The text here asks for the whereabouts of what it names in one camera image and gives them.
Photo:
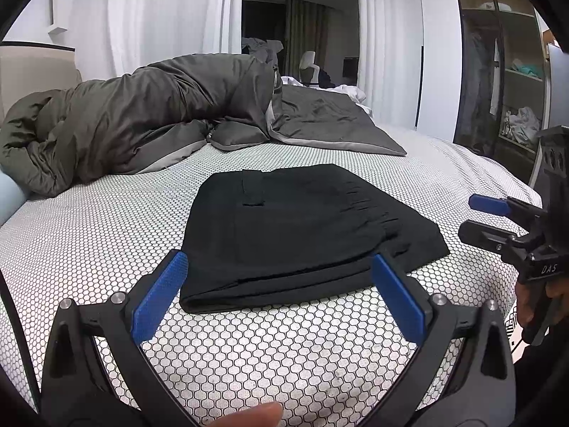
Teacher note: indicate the white crumpled cloth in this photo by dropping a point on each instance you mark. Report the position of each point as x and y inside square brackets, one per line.
[351, 92]

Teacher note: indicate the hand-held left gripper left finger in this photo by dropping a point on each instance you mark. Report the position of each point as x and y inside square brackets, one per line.
[162, 296]

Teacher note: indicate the hanging grey garment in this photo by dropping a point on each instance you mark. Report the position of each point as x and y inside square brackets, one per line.
[480, 89]

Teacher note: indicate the grey crumpled cloth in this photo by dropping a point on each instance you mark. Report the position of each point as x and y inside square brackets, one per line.
[262, 49]

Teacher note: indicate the white curtain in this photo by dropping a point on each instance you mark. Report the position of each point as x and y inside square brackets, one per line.
[389, 40]
[169, 13]

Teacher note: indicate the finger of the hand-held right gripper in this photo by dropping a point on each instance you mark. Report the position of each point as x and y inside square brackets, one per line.
[489, 204]
[484, 233]

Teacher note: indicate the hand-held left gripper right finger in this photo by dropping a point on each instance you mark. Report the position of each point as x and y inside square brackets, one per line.
[398, 296]

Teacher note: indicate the dark monitor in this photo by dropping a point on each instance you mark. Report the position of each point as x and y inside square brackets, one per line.
[351, 71]

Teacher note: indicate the white clothes pile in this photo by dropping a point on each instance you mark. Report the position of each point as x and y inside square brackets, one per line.
[522, 124]

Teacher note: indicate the white office chair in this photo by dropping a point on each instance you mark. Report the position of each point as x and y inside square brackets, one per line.
[309, 69]

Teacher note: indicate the person's left hand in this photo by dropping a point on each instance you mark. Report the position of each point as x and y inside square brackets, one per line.
[251, 416]

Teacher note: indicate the black pants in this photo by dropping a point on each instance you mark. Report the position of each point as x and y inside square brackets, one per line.
[289, 231]

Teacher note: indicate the light blue pillow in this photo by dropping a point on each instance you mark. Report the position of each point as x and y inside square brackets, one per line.
[11, 200]

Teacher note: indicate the olive curtain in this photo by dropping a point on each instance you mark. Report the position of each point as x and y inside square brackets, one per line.
[306, 35]

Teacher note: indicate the grey duvet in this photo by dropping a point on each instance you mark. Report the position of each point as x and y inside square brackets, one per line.
[133, 111]

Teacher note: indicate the teal folded cloth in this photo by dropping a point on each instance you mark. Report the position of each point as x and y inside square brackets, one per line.
[529, 69]

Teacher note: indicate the person's right hand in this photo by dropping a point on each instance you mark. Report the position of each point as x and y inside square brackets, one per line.
[558, 289]

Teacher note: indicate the beige headboard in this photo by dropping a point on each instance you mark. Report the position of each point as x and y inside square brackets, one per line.
[35, 71]

